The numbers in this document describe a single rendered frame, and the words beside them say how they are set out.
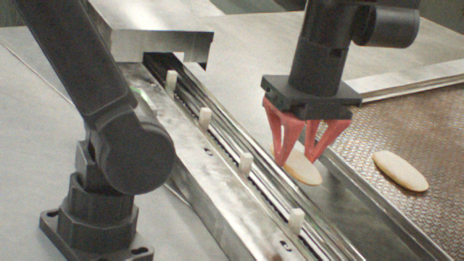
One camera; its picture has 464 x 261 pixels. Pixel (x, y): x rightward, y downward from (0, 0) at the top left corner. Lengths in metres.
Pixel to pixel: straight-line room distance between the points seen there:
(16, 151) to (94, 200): 0.27
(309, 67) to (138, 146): 0.21
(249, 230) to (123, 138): 0.20
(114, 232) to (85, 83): 0.17
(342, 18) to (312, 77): 0.07
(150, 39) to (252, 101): 0.20
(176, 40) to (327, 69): 0.50
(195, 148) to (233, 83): 0.38
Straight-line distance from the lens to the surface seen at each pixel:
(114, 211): 0.84
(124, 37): 1.28
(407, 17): 0.89
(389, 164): 1.02
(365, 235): 1.02
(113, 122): 0.77
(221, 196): 0.94
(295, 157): 0.92
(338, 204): 1.08
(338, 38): 0.85
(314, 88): 0.86
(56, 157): 1.06
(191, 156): 1.02
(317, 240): 0.93
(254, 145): 1.08
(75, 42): 0.75
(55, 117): 1.18
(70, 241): 0.86
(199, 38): 1.33
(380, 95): 1.21
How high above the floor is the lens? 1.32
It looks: 25 degrees down
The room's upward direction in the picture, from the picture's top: 11 degrees clockwise
